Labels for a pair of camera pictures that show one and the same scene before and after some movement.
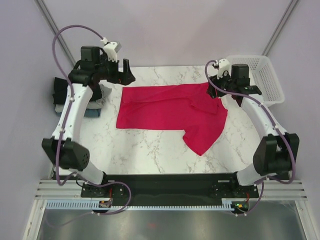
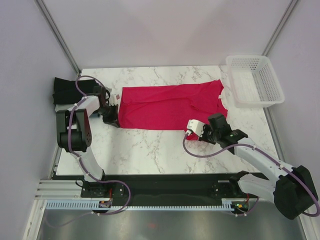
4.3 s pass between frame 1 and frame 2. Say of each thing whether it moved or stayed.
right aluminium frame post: stayed
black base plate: stayed
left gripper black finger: moved
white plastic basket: stayed
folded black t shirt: stayed
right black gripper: moved
